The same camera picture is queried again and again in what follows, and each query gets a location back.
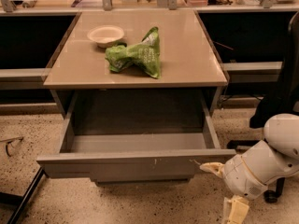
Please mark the grey drawer cabinet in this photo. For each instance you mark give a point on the grey drawer cabinet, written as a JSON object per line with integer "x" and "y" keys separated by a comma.
{"x": 187, "y": 58}

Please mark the grey metal shelf rail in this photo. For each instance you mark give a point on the grey metal shelf rail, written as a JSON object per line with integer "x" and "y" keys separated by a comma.
{"x": 207, "y": 9}

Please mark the black metal stand frame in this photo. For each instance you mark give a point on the black metal stand frame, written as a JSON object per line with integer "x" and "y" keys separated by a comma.
{"x": 21, "y": 180}

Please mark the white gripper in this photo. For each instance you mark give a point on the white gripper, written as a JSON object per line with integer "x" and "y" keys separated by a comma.
{"x": 240, "y": 174}

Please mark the grey top drawer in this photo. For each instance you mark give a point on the grey top drawer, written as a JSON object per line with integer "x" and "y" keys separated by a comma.
{"x": 117, "y": 136}

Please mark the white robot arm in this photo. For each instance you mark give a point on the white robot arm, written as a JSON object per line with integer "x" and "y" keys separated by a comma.
{"x": 278, "y": 155}

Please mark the green crumpled chip bag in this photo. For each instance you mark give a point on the green crumpled chip bag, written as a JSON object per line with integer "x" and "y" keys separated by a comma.
{"x": 145, "y": 55}

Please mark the white paper bowl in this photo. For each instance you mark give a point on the white paper bowl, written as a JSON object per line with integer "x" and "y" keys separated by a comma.
{"x": 106, "y": 36}

